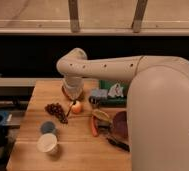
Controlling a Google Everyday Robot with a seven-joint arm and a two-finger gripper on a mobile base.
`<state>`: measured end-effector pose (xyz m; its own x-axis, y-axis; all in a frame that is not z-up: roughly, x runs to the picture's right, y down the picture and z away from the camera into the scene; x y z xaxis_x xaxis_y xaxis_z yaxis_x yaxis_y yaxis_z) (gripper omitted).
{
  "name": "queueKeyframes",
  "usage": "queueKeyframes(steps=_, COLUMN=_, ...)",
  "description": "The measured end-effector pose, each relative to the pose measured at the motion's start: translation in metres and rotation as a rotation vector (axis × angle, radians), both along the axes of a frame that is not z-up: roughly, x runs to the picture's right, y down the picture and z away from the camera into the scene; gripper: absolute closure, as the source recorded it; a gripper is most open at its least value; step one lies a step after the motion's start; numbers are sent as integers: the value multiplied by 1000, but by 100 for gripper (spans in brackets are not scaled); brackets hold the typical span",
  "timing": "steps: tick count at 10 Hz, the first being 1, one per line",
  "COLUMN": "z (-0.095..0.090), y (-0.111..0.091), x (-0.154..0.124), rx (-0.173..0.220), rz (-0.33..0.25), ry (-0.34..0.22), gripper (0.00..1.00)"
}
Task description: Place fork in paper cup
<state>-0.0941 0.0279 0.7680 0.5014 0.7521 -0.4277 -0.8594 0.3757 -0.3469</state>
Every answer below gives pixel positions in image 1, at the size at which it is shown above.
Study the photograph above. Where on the green plastic bin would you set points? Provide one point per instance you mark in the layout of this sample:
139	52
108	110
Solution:
117	101

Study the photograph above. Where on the dark grape bunch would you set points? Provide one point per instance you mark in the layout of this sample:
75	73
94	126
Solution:
56	110

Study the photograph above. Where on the white paper cup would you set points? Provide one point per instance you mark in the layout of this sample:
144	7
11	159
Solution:
47	143

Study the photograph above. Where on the orange carrot toy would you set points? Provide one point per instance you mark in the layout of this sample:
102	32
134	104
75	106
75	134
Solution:
93	127

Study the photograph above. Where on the orange bowl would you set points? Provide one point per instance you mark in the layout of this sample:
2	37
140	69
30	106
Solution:
81	96

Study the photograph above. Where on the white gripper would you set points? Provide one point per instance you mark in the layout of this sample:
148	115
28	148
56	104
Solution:
73	87

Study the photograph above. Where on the yellow-red apple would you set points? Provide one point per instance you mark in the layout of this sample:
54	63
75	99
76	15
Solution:
76	107

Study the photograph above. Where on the yellow banana toy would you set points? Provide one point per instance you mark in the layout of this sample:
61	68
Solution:
101	115

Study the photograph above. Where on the blue-grey small cup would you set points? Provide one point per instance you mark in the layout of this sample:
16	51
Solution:
48	127

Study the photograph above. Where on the silver metal fork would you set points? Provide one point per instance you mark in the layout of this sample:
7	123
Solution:
70	107

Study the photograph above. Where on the white crumpled cloth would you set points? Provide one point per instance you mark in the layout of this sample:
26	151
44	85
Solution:
116	91

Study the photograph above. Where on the black handled knife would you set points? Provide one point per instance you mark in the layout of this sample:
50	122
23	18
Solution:
119	144

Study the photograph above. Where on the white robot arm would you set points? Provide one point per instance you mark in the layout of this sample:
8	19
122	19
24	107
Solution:
157	104

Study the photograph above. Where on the wooden cutting board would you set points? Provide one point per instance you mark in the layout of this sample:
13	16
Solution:
79	150

